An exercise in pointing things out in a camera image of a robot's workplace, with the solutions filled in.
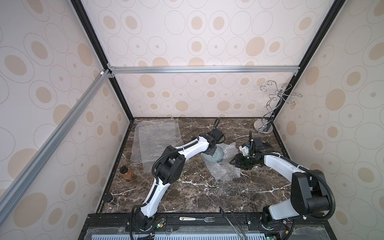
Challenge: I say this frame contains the black base platform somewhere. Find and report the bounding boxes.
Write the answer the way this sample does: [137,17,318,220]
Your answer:
[79,211,336,240]

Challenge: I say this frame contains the black frame post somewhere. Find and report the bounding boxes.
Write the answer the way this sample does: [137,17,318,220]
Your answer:
[70,0,135,122]
[271,0,346,121]

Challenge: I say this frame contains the aluminium rail left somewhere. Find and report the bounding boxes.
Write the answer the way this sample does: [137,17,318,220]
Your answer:
[1,69,112,224]

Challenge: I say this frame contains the black tongs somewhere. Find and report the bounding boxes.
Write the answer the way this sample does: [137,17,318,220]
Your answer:
[220,207,248,240]

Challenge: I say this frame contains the aluminium rail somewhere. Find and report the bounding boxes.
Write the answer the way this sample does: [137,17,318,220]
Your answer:
[110,65,300,74]
[1,69,112,224]

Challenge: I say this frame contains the bubble wrap sheet around orange plate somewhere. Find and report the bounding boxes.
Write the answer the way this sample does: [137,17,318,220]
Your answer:
[131,118,175,163]

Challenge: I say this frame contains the black round knob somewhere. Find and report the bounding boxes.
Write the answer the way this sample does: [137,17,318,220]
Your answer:
[102,193,117,205]

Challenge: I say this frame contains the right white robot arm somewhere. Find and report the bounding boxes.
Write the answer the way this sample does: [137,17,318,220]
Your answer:
[230,135,336,228]

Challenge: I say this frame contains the black frame post back right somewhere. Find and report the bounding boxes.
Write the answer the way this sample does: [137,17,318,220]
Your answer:
[271,0,346,121]

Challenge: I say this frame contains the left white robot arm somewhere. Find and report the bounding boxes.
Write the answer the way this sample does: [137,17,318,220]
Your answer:
[132,118,225,231]

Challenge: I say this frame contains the blue patterned dinner plate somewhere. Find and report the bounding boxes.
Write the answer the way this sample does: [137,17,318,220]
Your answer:
[201,146,224,163]

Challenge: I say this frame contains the aluminium rail back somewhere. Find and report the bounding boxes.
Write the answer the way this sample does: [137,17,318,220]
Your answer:
[110,65,300,74]

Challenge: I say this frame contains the amber glass jar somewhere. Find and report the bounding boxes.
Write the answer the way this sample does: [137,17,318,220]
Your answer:
[119,166,134,181]

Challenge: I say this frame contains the chrome wire mug tree stand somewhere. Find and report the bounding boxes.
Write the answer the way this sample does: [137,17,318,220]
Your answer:
[254,80,302,134]

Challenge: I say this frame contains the bubble wrap sheet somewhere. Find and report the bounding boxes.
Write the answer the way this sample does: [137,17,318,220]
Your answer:
[203,143,241,183]
[138,118,184,173]

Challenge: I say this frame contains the fork with patterned handle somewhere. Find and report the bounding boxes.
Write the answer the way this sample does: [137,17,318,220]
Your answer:
[179,217,216,223]

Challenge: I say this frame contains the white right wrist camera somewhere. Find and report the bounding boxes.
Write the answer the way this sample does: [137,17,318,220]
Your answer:
[239,145,250,157]

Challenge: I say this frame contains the black frame post back left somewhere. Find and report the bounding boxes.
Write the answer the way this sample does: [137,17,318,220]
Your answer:
[70,0,135,122]

